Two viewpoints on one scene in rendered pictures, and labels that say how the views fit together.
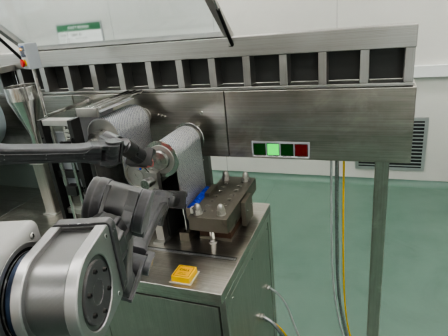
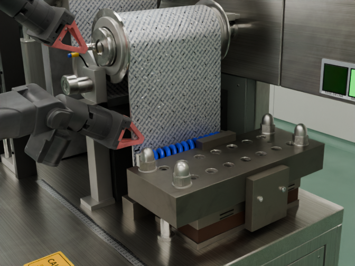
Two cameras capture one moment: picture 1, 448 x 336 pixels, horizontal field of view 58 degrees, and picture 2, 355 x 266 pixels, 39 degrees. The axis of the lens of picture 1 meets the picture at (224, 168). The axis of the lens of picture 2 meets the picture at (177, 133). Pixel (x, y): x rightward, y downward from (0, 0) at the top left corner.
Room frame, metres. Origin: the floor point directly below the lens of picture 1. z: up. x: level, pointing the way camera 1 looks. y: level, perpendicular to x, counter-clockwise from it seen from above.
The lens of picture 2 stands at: (0.68, -0.39, 1.42)
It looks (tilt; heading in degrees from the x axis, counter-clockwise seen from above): 20 degrees down; 31
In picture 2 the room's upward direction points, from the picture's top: 1 degrees counter-clockwise
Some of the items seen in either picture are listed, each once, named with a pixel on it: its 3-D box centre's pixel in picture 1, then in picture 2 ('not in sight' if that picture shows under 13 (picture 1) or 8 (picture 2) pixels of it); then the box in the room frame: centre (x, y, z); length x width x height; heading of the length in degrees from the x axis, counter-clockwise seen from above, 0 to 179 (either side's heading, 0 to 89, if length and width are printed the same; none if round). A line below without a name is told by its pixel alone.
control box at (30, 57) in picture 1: (28, 56); not in sight; (1.70, 0.74, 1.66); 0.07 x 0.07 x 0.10; 43
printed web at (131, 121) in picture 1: (151, 168); (129, 72); (1.62, 0.31, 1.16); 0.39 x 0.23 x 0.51; 68
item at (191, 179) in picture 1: (193, 182); (178, 112); (1.55, 0.14, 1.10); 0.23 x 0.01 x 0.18; 158
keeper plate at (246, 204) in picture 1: (247, 209); (268, 198); (1.52, -0.08, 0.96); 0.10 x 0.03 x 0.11; 158
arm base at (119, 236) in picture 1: (99, 245); not in sight; (0.53, 0.20, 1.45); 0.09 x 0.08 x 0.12; 84
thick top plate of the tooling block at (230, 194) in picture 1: (225, 201); (230, 168); (1.54, 0.01, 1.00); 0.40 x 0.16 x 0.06; 158
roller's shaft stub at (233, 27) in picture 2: not in sight; (220, 30); (1.73, 0.13, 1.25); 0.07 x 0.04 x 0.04; 158
